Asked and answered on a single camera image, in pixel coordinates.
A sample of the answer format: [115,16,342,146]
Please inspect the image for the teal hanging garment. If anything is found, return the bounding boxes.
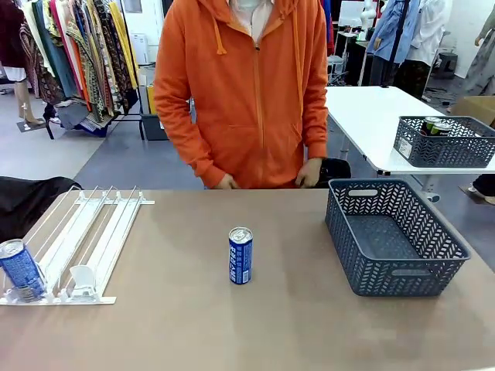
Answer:
[32,0,73,84]

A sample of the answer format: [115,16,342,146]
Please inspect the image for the mannequin in white coat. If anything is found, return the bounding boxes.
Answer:
[398,0,453,98]

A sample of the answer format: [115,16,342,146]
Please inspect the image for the bare mannequin legs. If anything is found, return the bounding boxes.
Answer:
[15,77,46,131]

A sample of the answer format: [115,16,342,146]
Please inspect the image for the white side table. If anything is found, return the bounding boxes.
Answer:
[326,85,495,203]

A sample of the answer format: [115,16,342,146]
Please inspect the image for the person's left forearm orange sleeve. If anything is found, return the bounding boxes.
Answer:
[304,88,329,160]

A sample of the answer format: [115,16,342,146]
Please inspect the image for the yellow board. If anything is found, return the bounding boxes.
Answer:
[146,83,158,115]

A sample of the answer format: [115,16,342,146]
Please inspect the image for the person in orange hoodie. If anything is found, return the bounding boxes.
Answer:
[153,0,329,190]

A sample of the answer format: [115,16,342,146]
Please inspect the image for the large blue-grey plastic basket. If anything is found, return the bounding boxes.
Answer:
[324,178,473,298]

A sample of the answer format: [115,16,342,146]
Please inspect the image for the person's right forearm orange sleeve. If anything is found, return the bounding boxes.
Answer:
[153,96,230,189]

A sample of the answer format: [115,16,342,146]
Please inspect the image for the dark red hanging garment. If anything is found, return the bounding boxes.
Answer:
[0,0,31,69]

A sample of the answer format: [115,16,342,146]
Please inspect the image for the small blue-grey plastic basket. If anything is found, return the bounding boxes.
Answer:
[393,115,495,168]

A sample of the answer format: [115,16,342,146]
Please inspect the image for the white mannequin torso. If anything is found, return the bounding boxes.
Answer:
[361,0,378,34]

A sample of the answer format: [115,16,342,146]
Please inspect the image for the bystander leg with shoe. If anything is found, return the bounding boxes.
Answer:
[466,173,495,206]

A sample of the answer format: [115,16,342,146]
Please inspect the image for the brown patterned hanging garment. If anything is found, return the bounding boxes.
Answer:
[87,0,129,113]

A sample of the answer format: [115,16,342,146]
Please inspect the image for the person's left hand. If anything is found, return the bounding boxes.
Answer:
[295,157,324,189]

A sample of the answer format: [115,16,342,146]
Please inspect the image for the yellow hanging garment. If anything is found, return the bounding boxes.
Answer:
[108,2,139,90]

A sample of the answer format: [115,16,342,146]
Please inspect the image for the white dispenser pusher paddle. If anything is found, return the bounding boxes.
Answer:
[69,265,96,298]

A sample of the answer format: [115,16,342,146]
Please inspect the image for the black stool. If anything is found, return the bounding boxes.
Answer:
[436,49,459,80]

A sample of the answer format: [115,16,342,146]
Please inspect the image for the mannequin in grey dress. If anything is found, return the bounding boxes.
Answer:
[462,7,495,97]

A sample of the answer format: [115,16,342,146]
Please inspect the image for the white air purifier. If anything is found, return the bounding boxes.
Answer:
[129,32,150,66]

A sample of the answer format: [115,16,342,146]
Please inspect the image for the person's right hand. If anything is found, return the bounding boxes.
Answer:
[213,173,241,190]

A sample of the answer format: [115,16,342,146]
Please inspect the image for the black cloth cover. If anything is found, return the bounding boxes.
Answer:
[0,175,83,245]

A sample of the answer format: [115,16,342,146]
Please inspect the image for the black stand pole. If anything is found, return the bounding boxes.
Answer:
[381,0,411,89]

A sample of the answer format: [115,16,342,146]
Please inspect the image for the white table with equipment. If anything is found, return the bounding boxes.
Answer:
[333,29,369,87]

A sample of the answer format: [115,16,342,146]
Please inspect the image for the mannequin in blue shirt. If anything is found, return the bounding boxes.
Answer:
[366,0,422,88]

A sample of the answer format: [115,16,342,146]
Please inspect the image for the black chair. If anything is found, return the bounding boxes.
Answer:
[319,157,352,189]

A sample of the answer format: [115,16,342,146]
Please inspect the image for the blue drink can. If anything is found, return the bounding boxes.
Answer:
[227,226,254,286]
[0,238,46,303]

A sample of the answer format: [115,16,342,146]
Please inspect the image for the cardboard box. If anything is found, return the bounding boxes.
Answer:
[450,95,495,129]

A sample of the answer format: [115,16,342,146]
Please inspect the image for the pile of cloth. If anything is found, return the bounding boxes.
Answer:
[56,99,114,138]

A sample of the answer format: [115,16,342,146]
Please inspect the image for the white wire can dispenser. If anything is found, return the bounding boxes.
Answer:
[0,185,155,306]

